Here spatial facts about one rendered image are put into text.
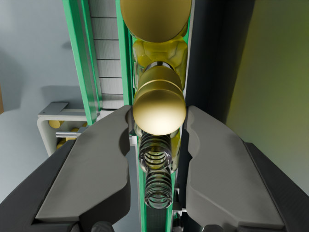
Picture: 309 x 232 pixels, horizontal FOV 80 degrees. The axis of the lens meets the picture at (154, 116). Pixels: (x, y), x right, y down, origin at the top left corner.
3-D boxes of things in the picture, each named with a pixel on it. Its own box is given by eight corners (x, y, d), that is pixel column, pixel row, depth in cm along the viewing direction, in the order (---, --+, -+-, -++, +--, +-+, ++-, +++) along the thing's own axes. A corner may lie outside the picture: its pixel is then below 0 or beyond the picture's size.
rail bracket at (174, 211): (191, 189, 58) (199, 235, 46) (169, 188, 58) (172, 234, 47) (193, 181, 56) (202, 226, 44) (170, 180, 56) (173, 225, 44)
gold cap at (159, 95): (180, 107, 16) (185, 137, 12) (139, 106, 16) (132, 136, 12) (183, 66, 14) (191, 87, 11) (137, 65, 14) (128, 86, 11)
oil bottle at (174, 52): (174, 55, 37) (186, 104, 19) (145, 55, 37) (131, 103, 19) (175, 24, 34) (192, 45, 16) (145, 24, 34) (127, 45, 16)
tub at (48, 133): (125, 147, 66) (121, 165, 58) (63, 146, 66) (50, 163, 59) (122, 103, 57) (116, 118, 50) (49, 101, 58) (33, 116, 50)
